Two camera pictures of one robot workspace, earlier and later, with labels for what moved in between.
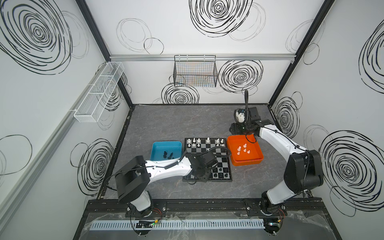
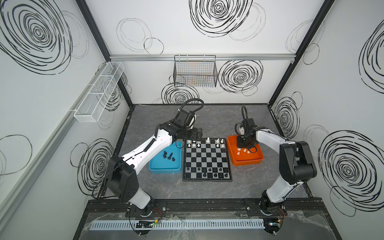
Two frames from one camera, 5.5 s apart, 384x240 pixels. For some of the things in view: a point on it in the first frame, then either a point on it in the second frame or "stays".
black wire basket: (195, 71) stays
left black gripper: (202, 173) -> (195, 133)
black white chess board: (222, 172) stays
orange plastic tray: (244, 150) stays
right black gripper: (247, 109) -> (247, 142)
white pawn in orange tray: (244, 146) stays
